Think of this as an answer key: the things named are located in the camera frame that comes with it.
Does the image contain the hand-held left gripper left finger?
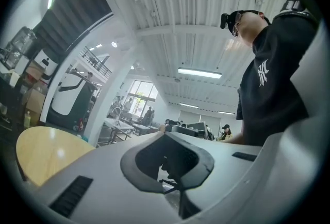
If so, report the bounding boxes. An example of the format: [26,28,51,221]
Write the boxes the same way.
[120,132,167,193]

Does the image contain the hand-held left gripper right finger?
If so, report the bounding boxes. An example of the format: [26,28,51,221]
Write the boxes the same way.
[164,132,215,189]

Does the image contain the black office chair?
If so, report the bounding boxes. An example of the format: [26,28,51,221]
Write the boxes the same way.
[158,156,182,195]

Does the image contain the glass entrance door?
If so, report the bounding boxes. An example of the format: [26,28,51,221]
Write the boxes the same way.
[127,79,158,118]

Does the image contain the round wooden table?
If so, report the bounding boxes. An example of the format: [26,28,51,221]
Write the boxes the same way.
[15,126,96,187]

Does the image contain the white and black vehicle pod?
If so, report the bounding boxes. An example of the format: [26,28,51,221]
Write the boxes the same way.
[47,69,98,131]

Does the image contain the person's black t-shirt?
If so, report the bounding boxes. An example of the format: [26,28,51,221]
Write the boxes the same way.
[235,14,321,147]

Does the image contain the black balcony railing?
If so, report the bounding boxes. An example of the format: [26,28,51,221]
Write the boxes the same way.
[81,46,113,77]

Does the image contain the brown cardboard box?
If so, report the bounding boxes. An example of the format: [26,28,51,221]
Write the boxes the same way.
[21,87,48,116]
[25,61,46,80]

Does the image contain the white kiosk machine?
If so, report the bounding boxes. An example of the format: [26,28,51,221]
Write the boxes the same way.
[33,47,61,81]

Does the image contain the person's glasses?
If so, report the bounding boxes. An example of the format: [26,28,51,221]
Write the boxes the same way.
[231,11,243,38]

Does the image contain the person's head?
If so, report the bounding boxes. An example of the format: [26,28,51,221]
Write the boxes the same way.
[228,9,271,48]

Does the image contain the clear water dispenser bottle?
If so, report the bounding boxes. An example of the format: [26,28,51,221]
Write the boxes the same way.
[4,26,37,70]

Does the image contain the metal frame table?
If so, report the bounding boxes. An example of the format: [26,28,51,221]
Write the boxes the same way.
[98,117,135,145]

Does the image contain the black head-mounted camera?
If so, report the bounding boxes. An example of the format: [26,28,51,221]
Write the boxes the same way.
[220,12,230,29]

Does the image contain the black shoulder strap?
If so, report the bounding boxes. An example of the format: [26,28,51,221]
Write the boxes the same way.
[273,0,322,22]

